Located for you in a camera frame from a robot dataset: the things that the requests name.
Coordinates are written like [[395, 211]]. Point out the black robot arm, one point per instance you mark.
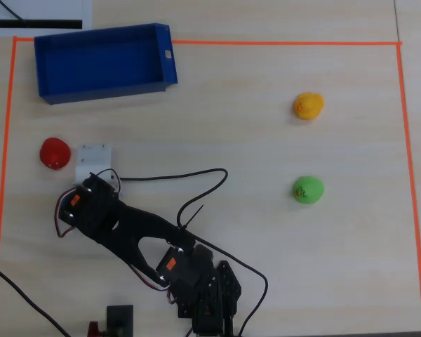
[[151, 224]]

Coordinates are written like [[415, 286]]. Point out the white paper sheet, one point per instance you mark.
[[56, 10]]

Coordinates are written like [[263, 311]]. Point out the black bar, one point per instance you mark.
[[38, 24]]

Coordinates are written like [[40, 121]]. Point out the yellow rubber duck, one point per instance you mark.
[[309, 105]]

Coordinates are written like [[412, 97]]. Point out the blue plastic box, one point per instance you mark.
[[101, 63]]

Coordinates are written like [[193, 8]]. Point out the green rubber duck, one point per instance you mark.
[[310, 189]]

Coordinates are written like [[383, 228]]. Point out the red rubber duck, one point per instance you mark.
[[55, 152]]

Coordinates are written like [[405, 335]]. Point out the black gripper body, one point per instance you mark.
[[91, 201]]

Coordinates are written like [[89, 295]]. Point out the black zip tie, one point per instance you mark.
[[196, 212]]

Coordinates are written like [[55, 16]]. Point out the black table clamp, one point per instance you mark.
[[120, 316]]

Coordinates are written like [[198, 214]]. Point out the orange tape strip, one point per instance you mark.
[[408, 158], [3, 158]]

